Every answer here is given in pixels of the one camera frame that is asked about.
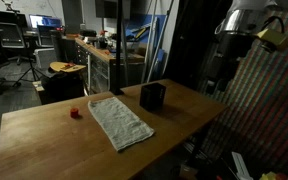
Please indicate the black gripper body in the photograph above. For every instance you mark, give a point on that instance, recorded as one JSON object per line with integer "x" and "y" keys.
{"x": 229, "y": 50}

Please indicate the black perforated box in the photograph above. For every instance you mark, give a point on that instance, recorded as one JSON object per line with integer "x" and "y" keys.
{"x": 152, "y": 98}

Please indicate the white grey knitted cloth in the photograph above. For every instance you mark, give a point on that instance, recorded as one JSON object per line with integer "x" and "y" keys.
{"x": 120, "y": 123}

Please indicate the striped colourful backdrop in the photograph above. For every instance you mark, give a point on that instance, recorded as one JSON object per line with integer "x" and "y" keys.
{"x": 267, "y": 100}

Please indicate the silver aluminium pole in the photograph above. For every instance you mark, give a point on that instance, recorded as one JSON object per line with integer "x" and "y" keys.
{"x": 162, "y": 36}
{"x": 150, "y": 43}

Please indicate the blue board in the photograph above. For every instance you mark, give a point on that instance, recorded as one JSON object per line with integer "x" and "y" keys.
{"x": 140, "y": 26}

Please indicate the black vertical pole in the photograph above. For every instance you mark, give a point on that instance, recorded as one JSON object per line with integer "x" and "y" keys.
{"x": 118, "y": 50}

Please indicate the wooden top workbench cabinet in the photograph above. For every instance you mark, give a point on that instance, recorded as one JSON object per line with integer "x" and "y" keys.
{"x": 99, "y": 65}

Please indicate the yellow green object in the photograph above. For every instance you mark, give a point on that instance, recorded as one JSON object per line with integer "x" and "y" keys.
{"x": 268, "y": 176}

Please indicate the round wooden stool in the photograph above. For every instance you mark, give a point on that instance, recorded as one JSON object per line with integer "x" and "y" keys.
{"x": 65, "y": 66}

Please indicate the small red block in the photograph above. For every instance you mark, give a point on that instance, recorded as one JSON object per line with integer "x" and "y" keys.
{"x": 74, "y": 113}

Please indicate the black bag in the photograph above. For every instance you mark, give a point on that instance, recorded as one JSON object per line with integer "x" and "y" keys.
{"x": 62, "y": 87}

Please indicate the lit blue computer monitor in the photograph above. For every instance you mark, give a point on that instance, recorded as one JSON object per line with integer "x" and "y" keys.
{"x": 45, "y": 20}

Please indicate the mesh back office chair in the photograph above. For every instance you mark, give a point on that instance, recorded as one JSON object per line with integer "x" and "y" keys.
{"x": 10, "y": 35}

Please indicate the white plastic bracket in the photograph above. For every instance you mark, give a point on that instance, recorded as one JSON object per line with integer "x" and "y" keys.
{"x": 241, "y": 165}

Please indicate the dark wall screen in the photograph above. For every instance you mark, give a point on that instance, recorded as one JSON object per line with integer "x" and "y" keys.
{"x": 109, "y": 8}

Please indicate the black camera tripod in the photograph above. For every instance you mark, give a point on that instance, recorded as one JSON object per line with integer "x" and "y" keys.
{"x": 30, "y": 68}

